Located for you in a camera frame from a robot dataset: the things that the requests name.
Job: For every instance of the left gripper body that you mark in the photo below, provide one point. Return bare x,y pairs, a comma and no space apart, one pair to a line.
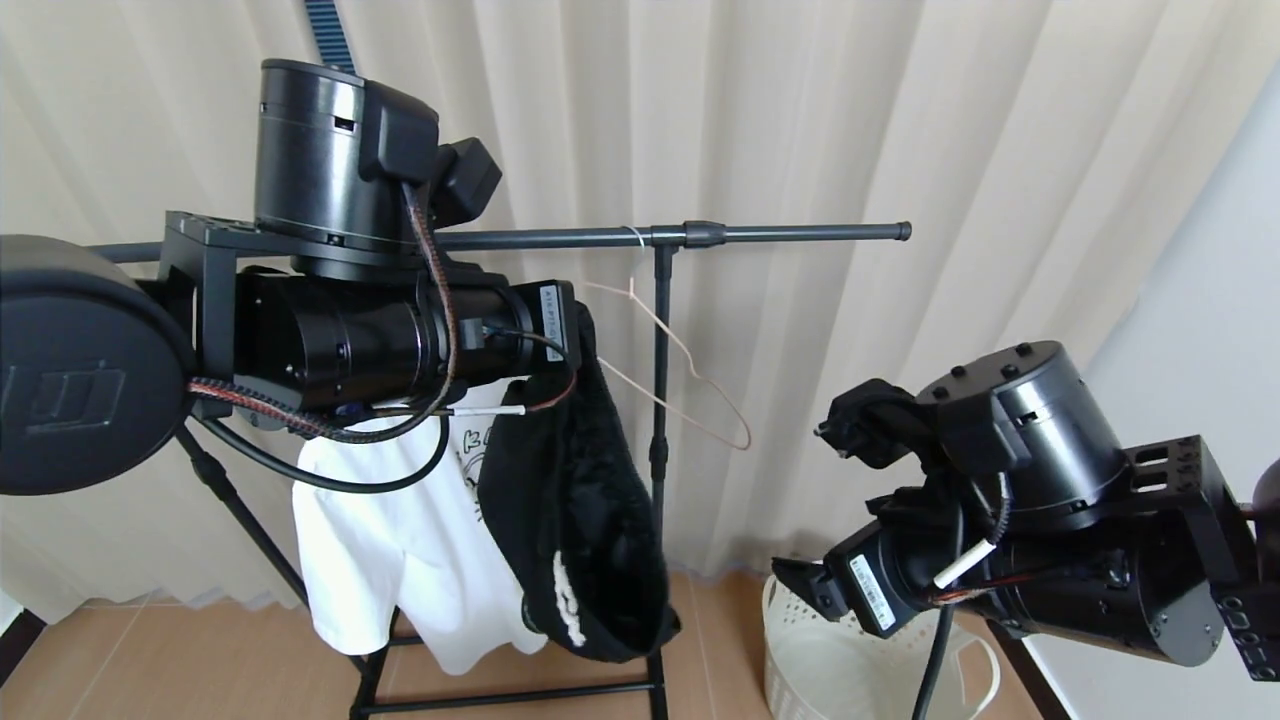
350,340

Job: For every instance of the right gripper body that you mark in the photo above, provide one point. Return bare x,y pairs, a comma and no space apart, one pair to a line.
1080,590

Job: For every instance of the white printed t-shirt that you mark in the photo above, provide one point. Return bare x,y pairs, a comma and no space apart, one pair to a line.
400,560

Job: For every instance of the pink clothes hanger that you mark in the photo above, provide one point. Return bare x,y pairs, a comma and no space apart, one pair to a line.
632,285

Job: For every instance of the black garment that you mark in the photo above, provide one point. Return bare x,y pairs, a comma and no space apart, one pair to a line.
580,520

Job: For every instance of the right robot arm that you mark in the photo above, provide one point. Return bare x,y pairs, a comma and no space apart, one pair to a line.
1050,430

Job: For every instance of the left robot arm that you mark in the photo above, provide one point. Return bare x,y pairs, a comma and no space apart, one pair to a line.
80,370

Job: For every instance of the white laundry basket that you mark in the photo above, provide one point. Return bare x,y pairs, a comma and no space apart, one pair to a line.
830,670

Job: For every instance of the black clothes rack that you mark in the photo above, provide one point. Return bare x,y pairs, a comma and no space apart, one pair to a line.
780,233

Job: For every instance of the beige curtain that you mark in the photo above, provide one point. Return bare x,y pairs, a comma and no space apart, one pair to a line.
900,120
150,120

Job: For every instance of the window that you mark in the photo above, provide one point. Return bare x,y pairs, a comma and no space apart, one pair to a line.
325,30

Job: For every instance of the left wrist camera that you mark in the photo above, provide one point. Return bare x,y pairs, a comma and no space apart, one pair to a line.
465,180

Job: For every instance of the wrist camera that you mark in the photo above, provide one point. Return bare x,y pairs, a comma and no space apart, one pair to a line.
870,420
465,180

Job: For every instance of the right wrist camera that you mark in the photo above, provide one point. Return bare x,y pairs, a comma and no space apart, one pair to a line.
870,420

